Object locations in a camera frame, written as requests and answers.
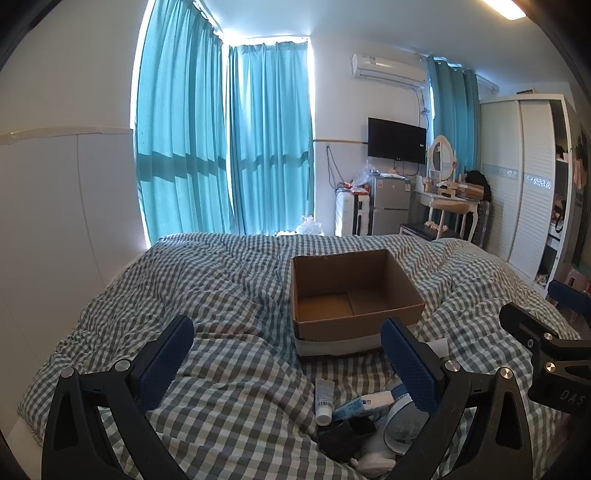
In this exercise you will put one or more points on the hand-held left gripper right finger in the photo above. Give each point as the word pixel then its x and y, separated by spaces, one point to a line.
pixel 411 364

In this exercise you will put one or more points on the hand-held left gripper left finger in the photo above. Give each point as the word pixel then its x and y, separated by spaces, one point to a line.
pixel 166 364

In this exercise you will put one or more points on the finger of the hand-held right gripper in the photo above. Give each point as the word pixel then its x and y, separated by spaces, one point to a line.
pixel 531 323
pixel 565 293

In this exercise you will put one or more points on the blue and white toothpaste tube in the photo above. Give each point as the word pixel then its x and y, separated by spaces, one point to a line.
pixel 360 405

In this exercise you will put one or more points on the clear cotton swab container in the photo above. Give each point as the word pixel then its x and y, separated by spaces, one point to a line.
pixel 401 429

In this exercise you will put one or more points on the brown cardboard box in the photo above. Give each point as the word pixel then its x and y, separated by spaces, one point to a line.
pixel 332 327

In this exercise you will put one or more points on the white cream tube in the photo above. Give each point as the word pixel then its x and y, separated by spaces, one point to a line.
pixel 323 397

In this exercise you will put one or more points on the black pouch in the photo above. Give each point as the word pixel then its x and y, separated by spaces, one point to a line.
pixel 341 438

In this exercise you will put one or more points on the white rabbit figurine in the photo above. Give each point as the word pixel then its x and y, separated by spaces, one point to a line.
pixel 374 459

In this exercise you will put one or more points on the pink plastic stool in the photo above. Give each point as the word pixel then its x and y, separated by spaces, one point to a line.
pixel 577 274

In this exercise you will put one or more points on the checked blanket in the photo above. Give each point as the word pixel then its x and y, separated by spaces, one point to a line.
pixel 207 295

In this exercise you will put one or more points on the white wardrobe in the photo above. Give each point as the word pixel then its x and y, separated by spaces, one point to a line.
pixel 498 207

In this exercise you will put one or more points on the wooden box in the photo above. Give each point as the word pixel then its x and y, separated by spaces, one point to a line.
pixel 471 191

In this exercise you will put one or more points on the black bag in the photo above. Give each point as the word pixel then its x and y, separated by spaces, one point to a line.
pixel 478 182

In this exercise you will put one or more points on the white dressing table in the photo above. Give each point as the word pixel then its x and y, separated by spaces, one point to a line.
pixel 443 197

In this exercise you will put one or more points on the silver fridge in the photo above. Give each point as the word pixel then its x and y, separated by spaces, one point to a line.
pixel 390 207

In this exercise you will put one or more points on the white suitcase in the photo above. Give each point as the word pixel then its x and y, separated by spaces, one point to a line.
pixel 344 212

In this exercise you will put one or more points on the clear plastic bag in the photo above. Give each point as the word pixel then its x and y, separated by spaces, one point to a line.
pixel 308 227

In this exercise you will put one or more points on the white oval mirror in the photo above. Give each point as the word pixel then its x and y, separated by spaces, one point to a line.
pixel 441 157

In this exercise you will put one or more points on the crumpled plastic bag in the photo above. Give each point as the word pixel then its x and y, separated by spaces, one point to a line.
pixel 367 173

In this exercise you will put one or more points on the narrow teal curtain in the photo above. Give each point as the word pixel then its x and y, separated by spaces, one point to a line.
pixel 452 115

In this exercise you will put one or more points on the wide teal curtain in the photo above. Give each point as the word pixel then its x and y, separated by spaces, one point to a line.
pixel 180 138

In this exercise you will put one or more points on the white air conditioner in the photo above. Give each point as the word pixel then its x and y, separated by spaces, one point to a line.
pixel 388 69

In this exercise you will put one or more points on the ceiling light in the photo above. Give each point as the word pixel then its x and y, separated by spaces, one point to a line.
pixel 505 8

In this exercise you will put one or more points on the black wall television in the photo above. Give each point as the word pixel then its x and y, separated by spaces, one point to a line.
pixel 397 141

